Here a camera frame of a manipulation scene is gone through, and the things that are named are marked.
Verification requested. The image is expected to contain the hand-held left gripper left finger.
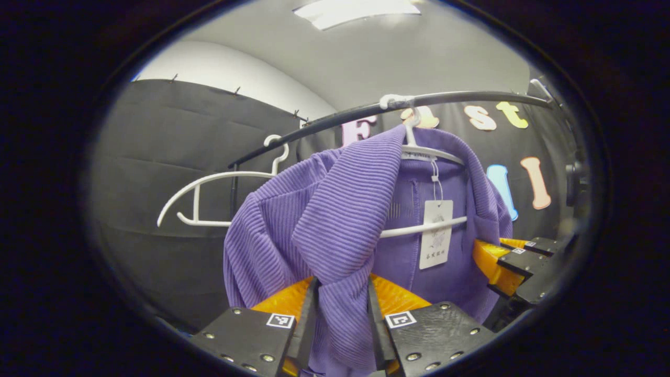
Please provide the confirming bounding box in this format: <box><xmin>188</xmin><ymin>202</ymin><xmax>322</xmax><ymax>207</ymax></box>
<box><xmin>187</xmin><ymin>276</ymin><xmax>321</xmax><ymax>377</ymax></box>

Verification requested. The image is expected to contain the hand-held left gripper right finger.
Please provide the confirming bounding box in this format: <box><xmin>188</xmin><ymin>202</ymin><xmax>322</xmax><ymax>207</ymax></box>
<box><xmin>366</xmin><ymin>273</ymin><xmax>496</xmax><ymax>377</ymax></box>

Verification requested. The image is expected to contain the white plastic hanger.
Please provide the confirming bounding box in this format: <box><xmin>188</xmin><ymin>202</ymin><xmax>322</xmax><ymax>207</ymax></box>
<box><xmin>379</xmin><ymin>94</ymin><xmax>470</xmax><ymax>239</ymax></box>
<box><xmin>157</xmin><ymin>134</ymin><xmax>290</xmax><ymax>229</ymax></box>

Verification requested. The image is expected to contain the purple ribbed jacket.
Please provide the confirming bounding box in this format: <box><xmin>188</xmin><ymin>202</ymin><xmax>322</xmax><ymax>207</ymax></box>
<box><xmin>223</xmin><ymin>124</ymin><xmax>514</xmax><ymax>377</ymax></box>

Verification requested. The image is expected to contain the black metal clothes rack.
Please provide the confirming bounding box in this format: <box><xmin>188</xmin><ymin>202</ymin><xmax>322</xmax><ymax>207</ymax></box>
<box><xmin>227</xmin><ymin>90</ymin><xmax>559</xmax><ymax>211</ymax></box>

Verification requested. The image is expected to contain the white paper garment tag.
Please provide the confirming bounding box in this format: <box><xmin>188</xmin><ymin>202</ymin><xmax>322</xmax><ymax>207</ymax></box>
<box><xmin>418</xmin><ymin>199</ymin><xmax>454</xmax><ymax>271</ymax></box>

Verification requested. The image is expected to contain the black backdrop cloth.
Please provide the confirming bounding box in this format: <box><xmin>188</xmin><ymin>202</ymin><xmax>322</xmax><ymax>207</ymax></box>
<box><xmin>92</xmin><ymin>79</ymin><xmax>587</xmax><ymax>333</ymax></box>

